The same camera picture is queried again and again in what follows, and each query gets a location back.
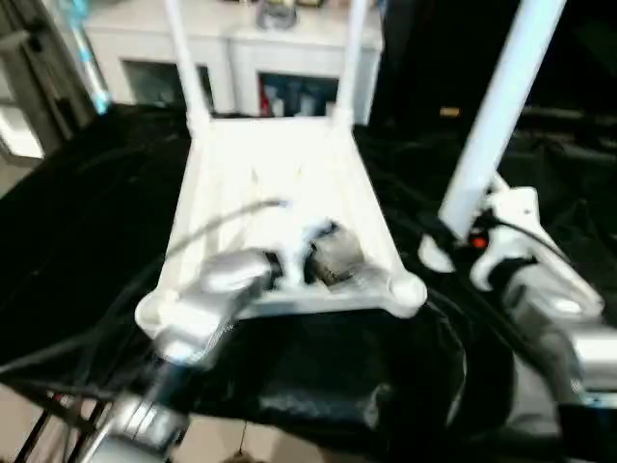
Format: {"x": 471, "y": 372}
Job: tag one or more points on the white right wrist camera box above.
{"x": 511, "y": 227}

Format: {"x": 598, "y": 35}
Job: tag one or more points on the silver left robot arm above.
{"x": 193, "y": 309}

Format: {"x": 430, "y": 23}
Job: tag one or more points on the black cabinet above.
{"x": 424, "y": 53}

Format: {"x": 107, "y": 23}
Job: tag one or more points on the white cabinet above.
{"x": 260, "y": 48}

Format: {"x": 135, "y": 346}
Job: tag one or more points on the black metal stand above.
{"x": 53, "y": 424}

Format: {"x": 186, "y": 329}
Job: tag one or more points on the red carton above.
{"x": 268, "y": 99}

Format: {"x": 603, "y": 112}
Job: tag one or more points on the shiny dark bundle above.
{"x": 277, "y": 12}

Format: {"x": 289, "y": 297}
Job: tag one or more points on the white plastic table leg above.
{"x": 188, "y": 68}
{"x": 501, "y": 106}
{"x": 351, "y": 68}

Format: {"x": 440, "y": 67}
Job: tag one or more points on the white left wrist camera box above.
{"x": 284, "y": 246}

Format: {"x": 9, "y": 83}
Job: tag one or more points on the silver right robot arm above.
{"x": 569, "y": 328}

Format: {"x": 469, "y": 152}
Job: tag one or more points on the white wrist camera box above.
{"x": 511, "y": 227}
{"x": 284, "y": 246}

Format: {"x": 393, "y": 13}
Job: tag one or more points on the black plastic mat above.
{"x": 96, "y": 241}

